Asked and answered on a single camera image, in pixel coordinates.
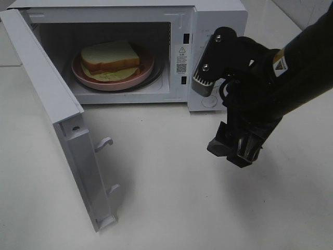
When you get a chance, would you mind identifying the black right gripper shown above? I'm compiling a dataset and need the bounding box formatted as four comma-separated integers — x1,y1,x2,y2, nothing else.
207,36,278,168

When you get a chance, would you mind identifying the round white door button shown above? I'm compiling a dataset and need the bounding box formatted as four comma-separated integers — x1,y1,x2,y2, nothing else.
201,95,217,108

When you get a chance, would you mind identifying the pink round plate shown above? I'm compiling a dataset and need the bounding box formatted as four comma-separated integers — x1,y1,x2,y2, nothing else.
71,43,157,92

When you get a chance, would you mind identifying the toast sandwich with filling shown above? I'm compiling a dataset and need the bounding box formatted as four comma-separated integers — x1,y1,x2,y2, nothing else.
80,40,140,76

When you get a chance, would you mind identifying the white microwave door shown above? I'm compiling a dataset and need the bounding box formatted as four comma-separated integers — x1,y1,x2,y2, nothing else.
1,9,116,232

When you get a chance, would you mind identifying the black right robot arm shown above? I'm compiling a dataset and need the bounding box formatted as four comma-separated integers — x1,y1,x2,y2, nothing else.
201,9,332,167

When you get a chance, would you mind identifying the glass microwave turntable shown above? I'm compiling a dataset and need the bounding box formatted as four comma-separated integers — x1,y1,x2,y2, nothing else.
78,58,165,93

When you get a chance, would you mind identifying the white microwave oven body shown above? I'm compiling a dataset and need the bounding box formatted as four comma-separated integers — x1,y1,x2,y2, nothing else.
6,1,248,111

